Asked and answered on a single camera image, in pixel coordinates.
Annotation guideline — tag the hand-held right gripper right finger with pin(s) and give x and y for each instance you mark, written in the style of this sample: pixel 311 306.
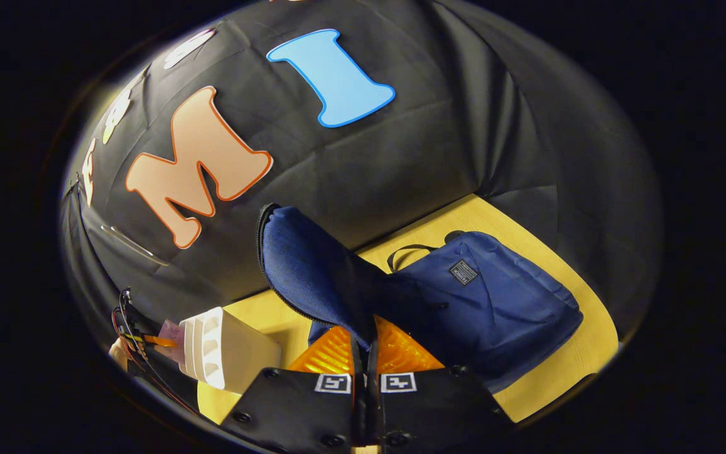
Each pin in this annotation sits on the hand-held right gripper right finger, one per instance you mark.
pixel 438 410

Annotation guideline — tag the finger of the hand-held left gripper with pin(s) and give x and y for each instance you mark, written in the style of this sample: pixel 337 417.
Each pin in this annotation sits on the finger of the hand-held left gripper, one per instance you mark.
pixel 158 341

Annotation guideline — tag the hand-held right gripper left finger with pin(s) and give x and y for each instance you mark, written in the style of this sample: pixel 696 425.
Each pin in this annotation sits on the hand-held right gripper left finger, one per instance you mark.
pixel 293 410

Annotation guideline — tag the pink cover book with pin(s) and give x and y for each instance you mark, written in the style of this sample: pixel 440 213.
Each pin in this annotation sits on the pink cover book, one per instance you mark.
pixel 172 326

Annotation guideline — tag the white plastic bookshelf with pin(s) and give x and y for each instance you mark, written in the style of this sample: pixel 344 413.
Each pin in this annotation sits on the white plastic bookshelf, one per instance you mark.
pixel 243 353

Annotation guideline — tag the blue schoolbag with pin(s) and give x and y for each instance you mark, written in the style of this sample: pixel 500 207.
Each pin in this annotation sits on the blue schoolbag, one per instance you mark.
pixel 495 302

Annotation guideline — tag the black backdrop cloth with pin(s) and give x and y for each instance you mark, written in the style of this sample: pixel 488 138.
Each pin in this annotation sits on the black backdrop cloth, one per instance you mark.
pixel 432 157

